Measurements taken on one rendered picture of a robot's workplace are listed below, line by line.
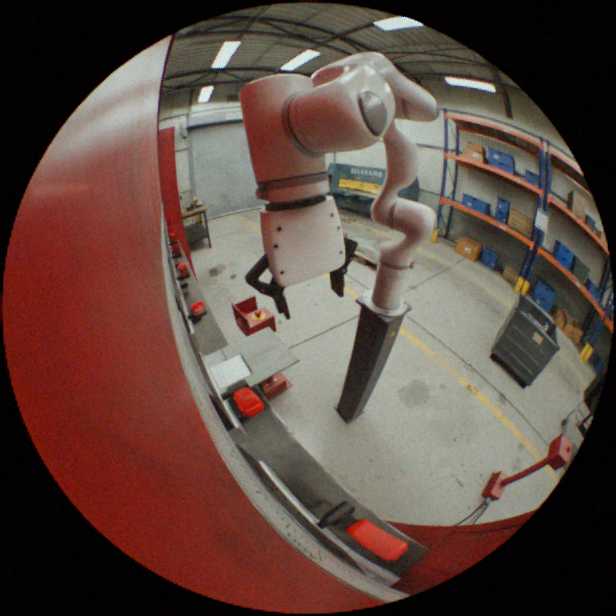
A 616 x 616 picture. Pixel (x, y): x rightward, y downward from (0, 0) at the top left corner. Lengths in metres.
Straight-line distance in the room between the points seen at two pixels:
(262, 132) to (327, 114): 0.08
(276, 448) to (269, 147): 0.65
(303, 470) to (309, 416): 1.03
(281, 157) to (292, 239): 0.10
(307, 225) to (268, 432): 0.57
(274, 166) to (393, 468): 1.62
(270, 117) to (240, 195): 7.81
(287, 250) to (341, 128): 0.15
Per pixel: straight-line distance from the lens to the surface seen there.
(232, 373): 0.63
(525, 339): 2.56
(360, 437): 1.60
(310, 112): 0.18
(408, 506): 1.65
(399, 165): 0.64
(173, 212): 2.58
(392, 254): 0.73
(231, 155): 7.95
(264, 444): 0.65
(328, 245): 0.27
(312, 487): 0.62
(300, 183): 0.22
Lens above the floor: 1.50
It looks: 38 degrees down
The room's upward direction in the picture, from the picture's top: straight up
